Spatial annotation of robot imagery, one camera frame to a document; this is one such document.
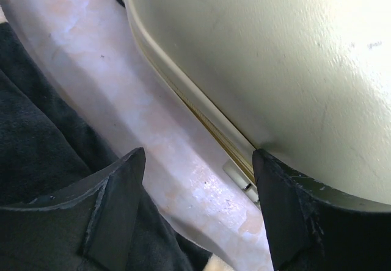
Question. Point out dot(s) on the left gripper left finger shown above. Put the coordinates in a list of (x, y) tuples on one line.
[(87, 225)]

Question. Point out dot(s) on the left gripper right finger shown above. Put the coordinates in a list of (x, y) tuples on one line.
[(312, 226)]

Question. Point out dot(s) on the yellow suitcase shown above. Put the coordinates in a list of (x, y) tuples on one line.
[(308, 81)]

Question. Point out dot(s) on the black floral fleece blanket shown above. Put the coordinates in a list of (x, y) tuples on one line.
[(46, 146)]

